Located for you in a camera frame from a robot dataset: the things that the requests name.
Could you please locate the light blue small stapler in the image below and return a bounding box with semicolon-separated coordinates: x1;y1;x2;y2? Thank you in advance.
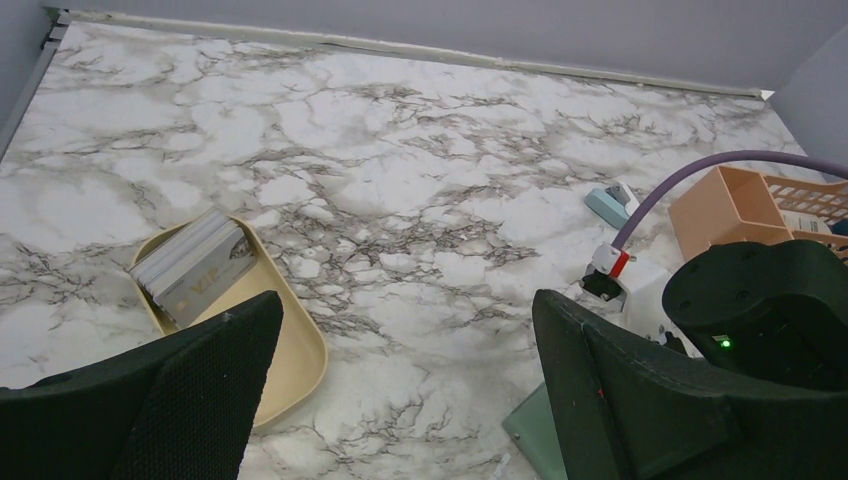
584;182;640;230

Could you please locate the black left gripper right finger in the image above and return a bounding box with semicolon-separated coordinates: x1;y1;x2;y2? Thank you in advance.
532;290;847;479

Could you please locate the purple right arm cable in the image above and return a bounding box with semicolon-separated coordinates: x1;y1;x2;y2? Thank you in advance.
610;150;848;252

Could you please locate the green card holder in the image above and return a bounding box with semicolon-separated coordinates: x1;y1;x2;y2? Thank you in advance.
502;383;567;480

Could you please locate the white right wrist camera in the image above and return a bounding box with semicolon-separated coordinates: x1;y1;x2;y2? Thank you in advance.
580;243;702;358

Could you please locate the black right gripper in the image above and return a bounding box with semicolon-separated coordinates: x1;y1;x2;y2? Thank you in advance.
662;240;847;391

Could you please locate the beige oval tray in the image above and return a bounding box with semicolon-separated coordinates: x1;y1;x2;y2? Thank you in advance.
130;214;329;429

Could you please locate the orange plastic file organizer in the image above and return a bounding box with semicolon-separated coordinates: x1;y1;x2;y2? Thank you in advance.
669;166;847;262

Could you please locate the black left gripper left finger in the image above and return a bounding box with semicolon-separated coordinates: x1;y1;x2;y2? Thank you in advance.
1;291;283;479

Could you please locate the stack of silver cards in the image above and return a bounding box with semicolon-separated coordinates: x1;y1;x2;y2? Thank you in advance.
129;208;256;329

